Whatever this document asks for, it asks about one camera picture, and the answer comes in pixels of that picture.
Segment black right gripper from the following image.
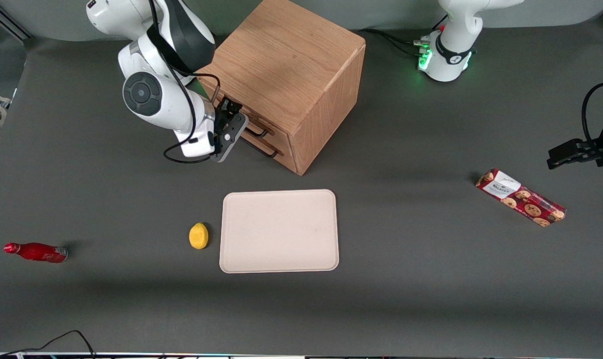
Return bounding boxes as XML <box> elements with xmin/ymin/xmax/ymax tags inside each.
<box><xmin>215</xmin><ymin>98</ymin><xmax>243</xmax><ymax>132</ymax></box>

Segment oak wooden drawer cabinet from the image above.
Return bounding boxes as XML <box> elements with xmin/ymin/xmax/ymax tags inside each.
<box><xmin>196</xmin><ymin>0</ymin><xmax>367</xmax><ymax>176</ymax></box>

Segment red cookie package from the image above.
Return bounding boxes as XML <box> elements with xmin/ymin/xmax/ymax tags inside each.
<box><xmin>475</xmin><ymin>169</ymin><xmax>567</xmax><ymax>227</ymax></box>

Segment beige rectangular tray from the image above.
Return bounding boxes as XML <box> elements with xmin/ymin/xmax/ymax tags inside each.
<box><xmin>219</xmin><ymin>189</ymin><xmax>340</xmax><ymax>274</ymax></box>

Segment yellow lemon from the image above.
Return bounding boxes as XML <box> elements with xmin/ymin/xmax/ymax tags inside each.
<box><xmin>189</xmin><ymin>222</ymin><xmax>209</xmax><ymax>250</ymax></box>

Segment dark grey table mat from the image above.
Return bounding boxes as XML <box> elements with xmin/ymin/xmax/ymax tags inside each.
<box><xmin>0</xmin><ymin>17</ymin><xmax>603</xmax><ymax>356</ymax></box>

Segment red soda bottle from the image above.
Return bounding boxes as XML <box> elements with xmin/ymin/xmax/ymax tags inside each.
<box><xmin>3</xmin><ymin>242</ymin><xmax>69</xmax><ymax>264</ymax></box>

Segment thick black looped cable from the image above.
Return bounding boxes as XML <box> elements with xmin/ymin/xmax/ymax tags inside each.
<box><xmin>582</xmin><ymin>81</ymin><xmax>603</xmax><ymax>145</ymax></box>

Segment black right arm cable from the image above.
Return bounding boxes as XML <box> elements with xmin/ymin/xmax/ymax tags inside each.
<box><xmin>147</xmin><ymin>0</ymin><xmax>222</xmax><ymax>165</ymax></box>

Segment black left base cable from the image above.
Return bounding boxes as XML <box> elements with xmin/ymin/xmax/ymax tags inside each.
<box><xmin>357</xmin><ymin>28</ymin><xmax>425</xmax><ymax>46</ymax></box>
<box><xmin>385</xmin><ymin>35</ymin><xmax>425</xmax><ymax>57</ymax></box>

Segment thin black table-edge cable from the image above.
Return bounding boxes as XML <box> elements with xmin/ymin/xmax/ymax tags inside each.
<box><xmin>0</xmin><ymin>330</ymin><xmax>96</xmax><ymax>358</ymax></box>

